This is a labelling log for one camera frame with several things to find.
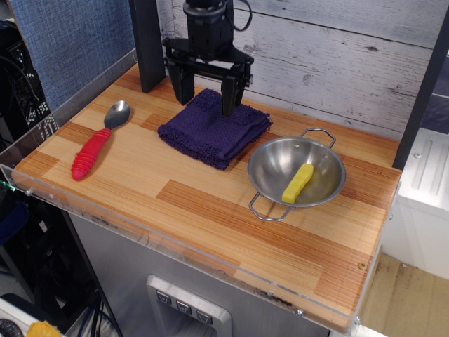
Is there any silver dispenser button panel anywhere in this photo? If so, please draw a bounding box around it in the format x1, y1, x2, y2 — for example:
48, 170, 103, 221
146, 275, 233, 336

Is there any white ribbed box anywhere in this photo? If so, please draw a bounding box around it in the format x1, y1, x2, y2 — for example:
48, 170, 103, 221
380, 128, 448, 279

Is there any dark grey right post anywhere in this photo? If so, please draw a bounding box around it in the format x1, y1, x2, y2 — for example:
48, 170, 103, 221
392, 10, 448, 170

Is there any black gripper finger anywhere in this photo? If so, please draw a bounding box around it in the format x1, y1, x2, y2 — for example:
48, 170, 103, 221
221, 64, 251, 117
167, 58, 194, 105

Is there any dark grey left post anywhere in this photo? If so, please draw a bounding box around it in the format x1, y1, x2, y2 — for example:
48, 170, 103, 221
129, 0, 166, 93

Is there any steel bowl with handles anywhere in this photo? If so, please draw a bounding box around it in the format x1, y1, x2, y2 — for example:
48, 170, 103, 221
248, 128, 347, 222

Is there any purple towel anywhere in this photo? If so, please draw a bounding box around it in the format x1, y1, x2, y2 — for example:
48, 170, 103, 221
157, 88, 272, 170

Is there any yellow object at bottom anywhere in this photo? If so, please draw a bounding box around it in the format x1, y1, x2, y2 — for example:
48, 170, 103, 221
26, 321, 62, 337

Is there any dark grey post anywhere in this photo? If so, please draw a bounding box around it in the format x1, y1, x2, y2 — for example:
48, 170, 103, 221
129, 0, 166, 93
392, 10, 448, 170

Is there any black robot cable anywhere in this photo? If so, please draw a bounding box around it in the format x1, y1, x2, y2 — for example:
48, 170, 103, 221
231, 0, 253, 32

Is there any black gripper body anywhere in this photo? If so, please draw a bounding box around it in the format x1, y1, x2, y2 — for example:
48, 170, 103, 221
163, 6, 254, 79

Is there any black plastic crate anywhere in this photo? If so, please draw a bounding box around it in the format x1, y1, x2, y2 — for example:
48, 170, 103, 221
1, 20, 50, 140

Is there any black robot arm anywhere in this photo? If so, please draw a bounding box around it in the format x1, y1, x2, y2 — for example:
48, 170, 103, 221
162, 1, 254, 117

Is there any red handled metal spoon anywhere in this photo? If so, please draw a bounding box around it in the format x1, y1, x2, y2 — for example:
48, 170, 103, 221
71, 100, 131, 181

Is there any yellow toy fry piece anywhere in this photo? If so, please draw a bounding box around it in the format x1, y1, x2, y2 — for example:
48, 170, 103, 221
281, 164, 314, 204

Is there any clear acrylic table guard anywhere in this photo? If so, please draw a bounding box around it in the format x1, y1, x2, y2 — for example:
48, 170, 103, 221
1, 67, 400, 336

